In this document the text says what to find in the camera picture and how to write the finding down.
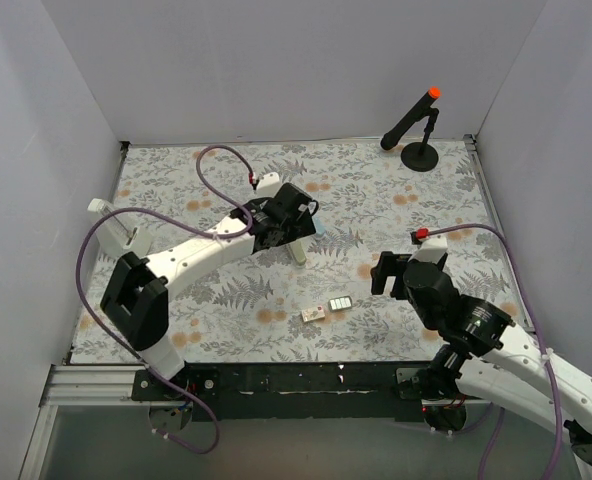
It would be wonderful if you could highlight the light blue stapler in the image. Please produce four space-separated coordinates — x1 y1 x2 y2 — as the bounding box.
313 216 326 239

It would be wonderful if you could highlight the beige stapler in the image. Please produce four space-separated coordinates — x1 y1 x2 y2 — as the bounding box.
287 240 307 267

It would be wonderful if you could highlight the staple tray with staples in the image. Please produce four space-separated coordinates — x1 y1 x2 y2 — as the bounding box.
328 296 353 312

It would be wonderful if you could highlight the staple box sleeve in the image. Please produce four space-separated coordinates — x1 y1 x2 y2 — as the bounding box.
301 305 326 323

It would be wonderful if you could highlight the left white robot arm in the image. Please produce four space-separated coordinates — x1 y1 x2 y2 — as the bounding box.
100 183 319 400

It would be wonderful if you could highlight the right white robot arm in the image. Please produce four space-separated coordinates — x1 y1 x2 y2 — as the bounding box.
370 252 592 466

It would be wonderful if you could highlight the floral table mat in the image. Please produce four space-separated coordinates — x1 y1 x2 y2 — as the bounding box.
69 139 533 365

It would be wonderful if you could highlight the black microphone stand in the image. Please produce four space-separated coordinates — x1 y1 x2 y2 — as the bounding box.
400 108 439 172

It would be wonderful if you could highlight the black microphone orange tip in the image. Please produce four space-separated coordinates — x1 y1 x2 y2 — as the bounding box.
380 86 441 151

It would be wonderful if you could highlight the white metronome device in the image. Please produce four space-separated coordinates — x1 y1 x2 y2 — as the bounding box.
87 198 153 259

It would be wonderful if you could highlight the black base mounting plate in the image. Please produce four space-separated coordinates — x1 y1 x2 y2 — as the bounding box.
131 361 476 430

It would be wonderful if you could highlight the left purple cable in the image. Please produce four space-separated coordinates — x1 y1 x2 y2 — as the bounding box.
75 144 257 455

